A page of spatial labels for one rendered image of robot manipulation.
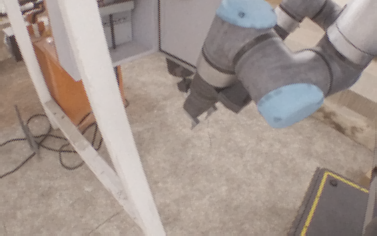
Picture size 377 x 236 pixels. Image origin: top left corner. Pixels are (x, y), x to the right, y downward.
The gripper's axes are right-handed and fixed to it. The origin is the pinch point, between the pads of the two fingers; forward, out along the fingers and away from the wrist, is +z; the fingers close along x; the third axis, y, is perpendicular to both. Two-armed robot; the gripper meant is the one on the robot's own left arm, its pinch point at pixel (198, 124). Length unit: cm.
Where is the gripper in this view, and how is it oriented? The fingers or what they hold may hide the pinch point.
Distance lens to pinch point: 67.3
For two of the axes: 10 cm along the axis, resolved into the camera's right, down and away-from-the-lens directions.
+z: -2.4, 4.9, 8.4
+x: -7.2, 4.9, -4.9
